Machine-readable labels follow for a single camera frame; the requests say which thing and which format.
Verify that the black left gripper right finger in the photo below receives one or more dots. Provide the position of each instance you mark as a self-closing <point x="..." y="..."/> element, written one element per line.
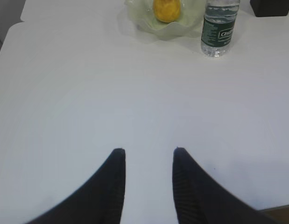
<point x="199" y="199"/>

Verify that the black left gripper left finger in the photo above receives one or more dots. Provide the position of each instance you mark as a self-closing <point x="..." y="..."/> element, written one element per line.
<point x="99" y="200"/>

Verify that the clear water bottle green label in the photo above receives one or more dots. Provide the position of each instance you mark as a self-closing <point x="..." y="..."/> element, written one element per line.
<point x="219" y="20"/>

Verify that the yellow pear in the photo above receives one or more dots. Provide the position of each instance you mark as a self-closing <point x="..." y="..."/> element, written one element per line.
<point x="167" y="10"/>

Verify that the pale green wavy glass plate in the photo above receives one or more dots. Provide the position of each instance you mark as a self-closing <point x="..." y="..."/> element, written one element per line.
<point x="141" y="13"/>

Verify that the black square pen holder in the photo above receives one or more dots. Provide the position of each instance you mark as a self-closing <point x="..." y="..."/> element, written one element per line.
<point x="270" y="8"/>

